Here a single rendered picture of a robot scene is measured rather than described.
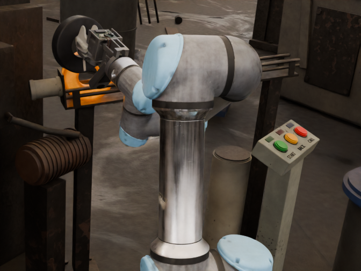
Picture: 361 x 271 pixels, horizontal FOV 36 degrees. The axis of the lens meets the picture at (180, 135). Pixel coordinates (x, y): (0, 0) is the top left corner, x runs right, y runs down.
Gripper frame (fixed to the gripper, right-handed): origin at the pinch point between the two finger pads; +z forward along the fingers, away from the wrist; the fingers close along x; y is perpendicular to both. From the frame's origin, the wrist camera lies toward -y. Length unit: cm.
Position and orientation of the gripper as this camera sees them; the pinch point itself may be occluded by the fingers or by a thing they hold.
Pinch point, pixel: (80, 37)
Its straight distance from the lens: 156.2
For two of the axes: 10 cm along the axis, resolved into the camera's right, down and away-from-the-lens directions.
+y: 2.7, -8.0, -5.4
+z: -5.8, -5.8, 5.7
